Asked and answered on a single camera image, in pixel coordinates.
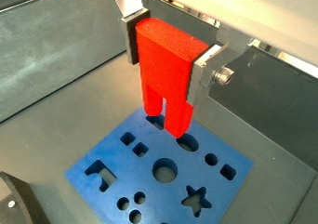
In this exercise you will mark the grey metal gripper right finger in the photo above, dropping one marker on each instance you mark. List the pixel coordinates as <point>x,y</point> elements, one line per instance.
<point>209,68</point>

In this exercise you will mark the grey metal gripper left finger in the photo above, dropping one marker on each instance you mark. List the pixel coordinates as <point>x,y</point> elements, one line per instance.
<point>132,13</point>

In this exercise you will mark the red two-pronged peg object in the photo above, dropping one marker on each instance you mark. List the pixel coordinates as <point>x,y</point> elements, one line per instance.
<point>167,51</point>

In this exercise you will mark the blue shape-sorting board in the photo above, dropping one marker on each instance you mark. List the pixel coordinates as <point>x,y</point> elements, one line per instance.
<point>143,177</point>

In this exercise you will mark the black angled block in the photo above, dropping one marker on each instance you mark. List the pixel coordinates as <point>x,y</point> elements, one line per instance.
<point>18,205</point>

